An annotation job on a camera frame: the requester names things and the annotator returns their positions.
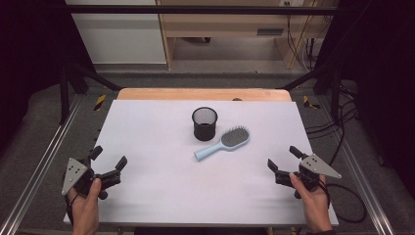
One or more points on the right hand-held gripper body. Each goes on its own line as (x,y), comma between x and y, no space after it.
(314,166)

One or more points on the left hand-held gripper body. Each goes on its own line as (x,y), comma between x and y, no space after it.
(75,174)

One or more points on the light blue hairbrush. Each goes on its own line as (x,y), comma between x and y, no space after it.
(233,138)

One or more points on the black mesh pen holder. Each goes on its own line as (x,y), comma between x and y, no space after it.
(204,130)

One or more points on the person's left hand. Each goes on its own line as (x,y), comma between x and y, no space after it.
(84,212)

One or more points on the person's right hand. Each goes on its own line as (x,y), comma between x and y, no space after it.
(314,209)

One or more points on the white table sheet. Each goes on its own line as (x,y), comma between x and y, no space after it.
(182,189)

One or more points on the wooden table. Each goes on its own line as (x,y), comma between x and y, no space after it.
(182,94)

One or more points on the white cabinet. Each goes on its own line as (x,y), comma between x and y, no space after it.
(120,36)

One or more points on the black curtain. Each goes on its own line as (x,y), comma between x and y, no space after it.
(385,65)
(29,49)

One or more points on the light wooden desk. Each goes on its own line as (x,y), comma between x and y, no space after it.
(225,24)

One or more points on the aluminium rail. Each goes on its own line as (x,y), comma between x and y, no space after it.
(362,182)
(42,163)

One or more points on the black frame strut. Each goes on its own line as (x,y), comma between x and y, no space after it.
(65,94)
(335,94)

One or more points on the black horizontal frame bar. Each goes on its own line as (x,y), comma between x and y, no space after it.
(195,9)

